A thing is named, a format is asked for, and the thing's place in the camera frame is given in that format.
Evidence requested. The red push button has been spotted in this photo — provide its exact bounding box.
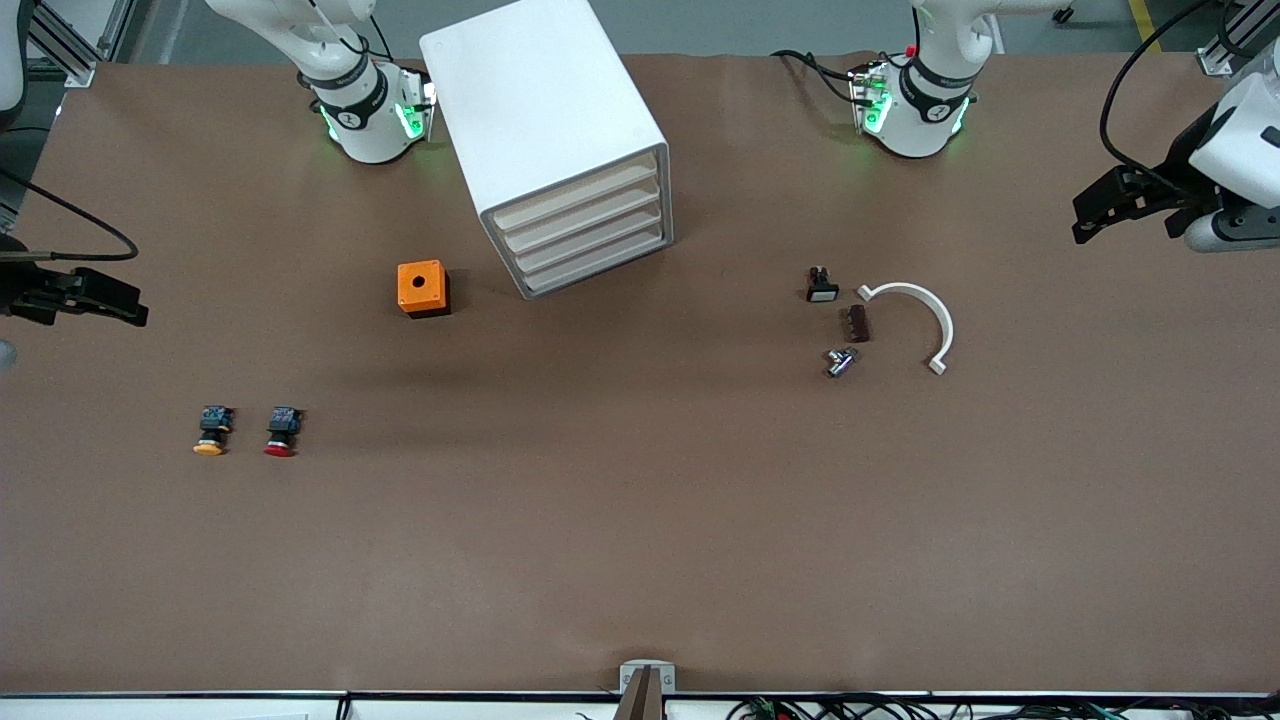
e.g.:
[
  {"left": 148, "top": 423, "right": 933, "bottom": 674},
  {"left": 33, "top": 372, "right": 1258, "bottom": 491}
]
[{"left": 263, "top": 405, "right": 303, "bottom": 459}]

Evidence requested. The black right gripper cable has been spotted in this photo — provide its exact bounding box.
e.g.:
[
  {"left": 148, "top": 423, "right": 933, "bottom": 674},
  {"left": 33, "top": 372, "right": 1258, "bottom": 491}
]
[{"left": 0, "top": 165, "right": 141, "bottom": 263}]

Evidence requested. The yellow push button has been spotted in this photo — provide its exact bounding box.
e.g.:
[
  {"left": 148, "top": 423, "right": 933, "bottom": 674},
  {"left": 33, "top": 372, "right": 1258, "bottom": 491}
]
[{"left": 192, "top": 404, "right": 237, "bottom": 457}]

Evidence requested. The white curved plastic bracket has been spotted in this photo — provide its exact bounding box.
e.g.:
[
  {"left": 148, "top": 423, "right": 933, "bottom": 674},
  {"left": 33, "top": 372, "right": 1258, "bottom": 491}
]
[{"left": 857, "top": 282, "right": 956, "bottom": 376}]

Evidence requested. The white table edge rail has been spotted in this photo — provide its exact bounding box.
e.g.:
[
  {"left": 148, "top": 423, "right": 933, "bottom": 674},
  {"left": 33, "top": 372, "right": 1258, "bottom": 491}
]
[{"left": 0, "top": 692, "right": 1280, "bottom": 720}]

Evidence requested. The aluminium frame profile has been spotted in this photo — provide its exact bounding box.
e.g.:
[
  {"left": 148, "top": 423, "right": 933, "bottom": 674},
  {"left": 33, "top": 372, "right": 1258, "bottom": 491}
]
[
  {"left": 20, "top": 0, "right": 131, "bottom": 89},
  {"left": 1197, "top": 0, "right": 1280, "bottom": 79}
]

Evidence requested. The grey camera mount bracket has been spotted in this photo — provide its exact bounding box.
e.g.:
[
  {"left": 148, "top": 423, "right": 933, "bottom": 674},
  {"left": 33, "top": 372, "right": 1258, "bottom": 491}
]
[{"left": 615, "top": 660, "right": 677, "bottom": 720}]

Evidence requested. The black arm base cable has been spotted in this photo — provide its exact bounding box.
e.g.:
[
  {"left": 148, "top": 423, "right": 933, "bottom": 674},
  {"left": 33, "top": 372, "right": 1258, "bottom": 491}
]
[{"left": 770, "top": 50, "right": 861, "bottom": 106}]

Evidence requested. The orange box with hole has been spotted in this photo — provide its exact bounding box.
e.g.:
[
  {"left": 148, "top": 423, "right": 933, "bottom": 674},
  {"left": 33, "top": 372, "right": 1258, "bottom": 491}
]
[{"left": 397, "top": 260, "right": 451, "bottom": 319}]

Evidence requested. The tangled cable bundle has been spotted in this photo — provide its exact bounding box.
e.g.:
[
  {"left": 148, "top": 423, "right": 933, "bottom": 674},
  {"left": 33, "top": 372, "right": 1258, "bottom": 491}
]
[{"left": 730, "top": 695, "right": 1280, "bottom": 720}]

